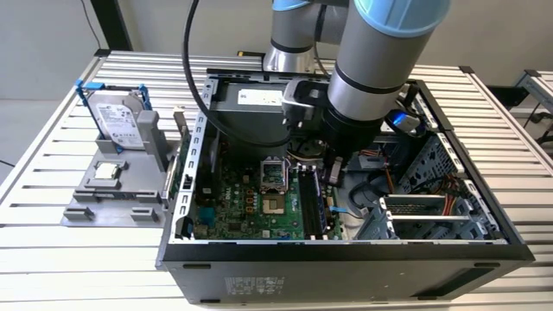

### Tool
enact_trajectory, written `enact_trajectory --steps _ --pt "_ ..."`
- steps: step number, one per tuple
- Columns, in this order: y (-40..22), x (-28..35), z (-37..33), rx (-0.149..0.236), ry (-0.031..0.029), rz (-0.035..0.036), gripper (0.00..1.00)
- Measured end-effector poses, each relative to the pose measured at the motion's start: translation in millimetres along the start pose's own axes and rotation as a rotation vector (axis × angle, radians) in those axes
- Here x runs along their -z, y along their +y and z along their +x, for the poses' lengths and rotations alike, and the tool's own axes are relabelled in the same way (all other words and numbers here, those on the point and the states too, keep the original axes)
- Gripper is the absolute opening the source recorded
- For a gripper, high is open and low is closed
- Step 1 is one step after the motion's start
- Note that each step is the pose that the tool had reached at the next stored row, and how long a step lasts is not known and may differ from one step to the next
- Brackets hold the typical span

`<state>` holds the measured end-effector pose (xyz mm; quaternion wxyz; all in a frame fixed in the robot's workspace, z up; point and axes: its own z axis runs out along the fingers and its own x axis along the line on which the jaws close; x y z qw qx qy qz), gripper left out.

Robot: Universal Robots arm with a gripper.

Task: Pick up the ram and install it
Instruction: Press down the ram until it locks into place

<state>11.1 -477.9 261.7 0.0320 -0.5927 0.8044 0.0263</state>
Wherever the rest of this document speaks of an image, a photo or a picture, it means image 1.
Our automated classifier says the black looped wire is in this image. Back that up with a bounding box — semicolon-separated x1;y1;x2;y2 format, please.
348;179;384;216

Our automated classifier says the hard disk in blue carrier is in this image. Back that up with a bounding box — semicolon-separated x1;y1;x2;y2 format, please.
73;79;153;153

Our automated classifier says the orange wire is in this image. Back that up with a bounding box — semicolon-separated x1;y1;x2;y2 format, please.
382;163;394;195

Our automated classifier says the metal socket cover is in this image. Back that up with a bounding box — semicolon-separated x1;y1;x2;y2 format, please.
258;157;289;194

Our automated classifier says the black RAM slot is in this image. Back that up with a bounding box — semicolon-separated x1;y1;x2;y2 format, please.
304;167;318;240
298;167;313;240

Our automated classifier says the grey metal disk bay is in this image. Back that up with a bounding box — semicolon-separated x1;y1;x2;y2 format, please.
353;194;498;241

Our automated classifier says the grey parts rack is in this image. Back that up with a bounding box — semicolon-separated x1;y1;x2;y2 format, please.
58;109;182;228

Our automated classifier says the bare RAM stick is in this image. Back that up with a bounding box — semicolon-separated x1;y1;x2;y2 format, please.
73;192;157;199

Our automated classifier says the green graphics card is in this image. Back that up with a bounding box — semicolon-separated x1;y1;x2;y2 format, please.
165;106;192;203

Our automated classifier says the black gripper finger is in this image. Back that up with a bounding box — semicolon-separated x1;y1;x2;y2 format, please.
328;156;346;188

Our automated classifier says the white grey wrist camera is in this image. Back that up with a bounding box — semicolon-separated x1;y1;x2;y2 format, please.
386;109;423;139

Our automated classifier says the silver CPU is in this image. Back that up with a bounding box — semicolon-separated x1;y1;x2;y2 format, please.
94;164;118;179

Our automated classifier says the black rectangular box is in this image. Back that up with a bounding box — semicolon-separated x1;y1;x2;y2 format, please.
485;84;530;108

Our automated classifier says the black metal post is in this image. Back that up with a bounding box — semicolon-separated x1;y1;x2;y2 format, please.
89;0;133;52

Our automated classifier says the red yellow wire bundle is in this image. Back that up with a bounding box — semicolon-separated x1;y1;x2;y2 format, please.
438;174;461;216

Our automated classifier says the green motherboard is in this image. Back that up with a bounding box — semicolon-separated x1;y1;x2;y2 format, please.
192;161;346;241

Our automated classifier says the CPU socket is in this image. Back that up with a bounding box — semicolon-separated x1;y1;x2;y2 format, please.
260;192;286;215

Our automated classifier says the black open PC case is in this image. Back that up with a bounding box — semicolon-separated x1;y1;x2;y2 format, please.
153;67;537;305

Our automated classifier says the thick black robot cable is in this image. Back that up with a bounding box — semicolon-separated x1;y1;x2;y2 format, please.
181;0;293;146

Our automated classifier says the black round cooler fan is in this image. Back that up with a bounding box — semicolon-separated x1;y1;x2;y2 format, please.
297;139;328;159

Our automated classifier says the black white wire bundle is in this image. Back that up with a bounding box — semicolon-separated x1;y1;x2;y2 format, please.
286;152;329;168

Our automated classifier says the grey power supply unit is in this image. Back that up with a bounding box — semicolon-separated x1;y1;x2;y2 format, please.
214;82;294;153

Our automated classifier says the aluminium frame side table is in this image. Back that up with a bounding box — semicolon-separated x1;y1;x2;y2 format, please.
515;69;553;113

